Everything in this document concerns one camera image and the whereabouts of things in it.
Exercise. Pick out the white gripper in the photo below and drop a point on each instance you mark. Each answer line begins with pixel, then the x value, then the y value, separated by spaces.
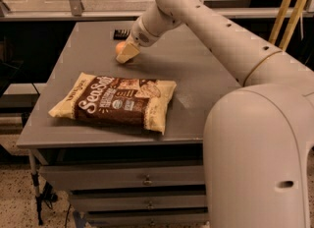
pixel 141 36

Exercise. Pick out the orange fruit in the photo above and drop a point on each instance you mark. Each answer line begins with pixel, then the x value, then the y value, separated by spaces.
pixel 119 47

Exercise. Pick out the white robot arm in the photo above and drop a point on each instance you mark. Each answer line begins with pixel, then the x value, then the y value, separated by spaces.
pixel 257 138

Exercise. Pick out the black snack bar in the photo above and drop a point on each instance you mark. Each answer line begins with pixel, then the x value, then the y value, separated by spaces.
pixel 121 34

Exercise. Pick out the brown sea salt chip bag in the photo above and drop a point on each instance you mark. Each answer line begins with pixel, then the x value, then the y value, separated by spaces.
pixel 113 101

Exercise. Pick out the grey drawer cabinet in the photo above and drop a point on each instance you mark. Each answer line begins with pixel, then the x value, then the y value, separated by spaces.
pixel 125 140

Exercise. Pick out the top grey drawer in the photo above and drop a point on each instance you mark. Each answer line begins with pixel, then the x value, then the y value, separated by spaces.
pixel 123 175

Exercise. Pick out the grey drawer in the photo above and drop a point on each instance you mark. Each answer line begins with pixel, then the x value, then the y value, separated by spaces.
pixel 123 175
pixel 139 201
pixel 150 218

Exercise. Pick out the grey tripod leg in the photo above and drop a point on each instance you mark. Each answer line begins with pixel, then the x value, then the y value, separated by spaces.
pixel 35 181

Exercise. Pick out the middle grey drawer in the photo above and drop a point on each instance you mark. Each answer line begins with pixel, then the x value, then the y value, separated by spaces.
pixel 139 201

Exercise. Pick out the bottom grey drawer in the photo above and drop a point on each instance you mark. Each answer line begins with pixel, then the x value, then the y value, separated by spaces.
pixel 150 218

